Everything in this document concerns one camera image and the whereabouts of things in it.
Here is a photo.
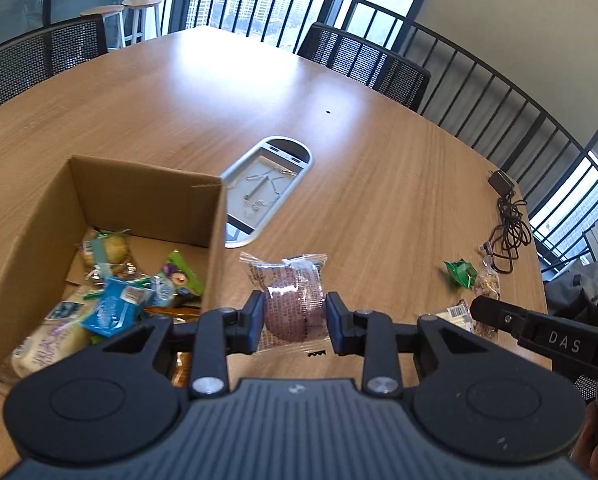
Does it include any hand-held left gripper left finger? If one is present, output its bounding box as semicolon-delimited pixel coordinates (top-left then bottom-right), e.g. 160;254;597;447
101;290;266;395

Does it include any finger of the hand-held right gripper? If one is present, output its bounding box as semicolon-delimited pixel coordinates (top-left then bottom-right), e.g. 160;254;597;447
470;295;530;348

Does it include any round wooden stool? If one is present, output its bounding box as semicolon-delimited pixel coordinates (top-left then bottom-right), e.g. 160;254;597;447
122;0;163;44
80;5;127;53

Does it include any black tangled cable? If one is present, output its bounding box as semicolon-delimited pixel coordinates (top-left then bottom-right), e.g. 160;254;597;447
479;192;533;274

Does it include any clear bread packet purple print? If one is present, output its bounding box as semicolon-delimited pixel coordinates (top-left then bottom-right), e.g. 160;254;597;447
11;300;92;378

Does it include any white blue snack packet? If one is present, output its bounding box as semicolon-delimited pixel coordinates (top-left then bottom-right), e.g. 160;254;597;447
149;275;178;307

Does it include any white cracker packet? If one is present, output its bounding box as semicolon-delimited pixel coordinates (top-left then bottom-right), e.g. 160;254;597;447
434;301;476;333

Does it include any green purple snack packet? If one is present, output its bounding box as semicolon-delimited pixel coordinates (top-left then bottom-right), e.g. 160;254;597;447
166;251;203;296

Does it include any cardboard box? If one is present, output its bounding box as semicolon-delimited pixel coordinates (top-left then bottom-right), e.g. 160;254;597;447
0;155;228;386

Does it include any brown cookie packet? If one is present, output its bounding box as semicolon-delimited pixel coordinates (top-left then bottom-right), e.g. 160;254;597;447
240;253;330;356

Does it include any black mesh chair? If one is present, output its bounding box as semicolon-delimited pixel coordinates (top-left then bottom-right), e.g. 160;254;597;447
0;30;54;118
298;22;431;113
44;14;108;78

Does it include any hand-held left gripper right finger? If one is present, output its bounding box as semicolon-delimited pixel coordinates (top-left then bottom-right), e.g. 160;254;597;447
325;291;485;395

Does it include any orange-topped cracker packet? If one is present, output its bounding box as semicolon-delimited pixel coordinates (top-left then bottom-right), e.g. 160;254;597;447
144;305;202;388

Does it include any dark backpack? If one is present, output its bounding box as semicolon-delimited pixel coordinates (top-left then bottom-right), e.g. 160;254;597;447
543;257;598;346

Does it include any black metal railing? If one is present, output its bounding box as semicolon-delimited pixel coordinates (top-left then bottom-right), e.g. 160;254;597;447
161;0;598;261

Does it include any grey oval table cable port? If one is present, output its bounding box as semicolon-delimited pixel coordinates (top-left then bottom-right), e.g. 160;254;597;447
220;135;316;247

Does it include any black power adapter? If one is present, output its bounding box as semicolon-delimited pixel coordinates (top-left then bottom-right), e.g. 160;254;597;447
488;170;516;194

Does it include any teal-banded cake packet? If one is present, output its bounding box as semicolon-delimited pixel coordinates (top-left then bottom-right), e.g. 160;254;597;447
81;229;132;281

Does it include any clear nut packet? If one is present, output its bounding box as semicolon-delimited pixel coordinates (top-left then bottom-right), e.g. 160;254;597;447
473;257;501;302

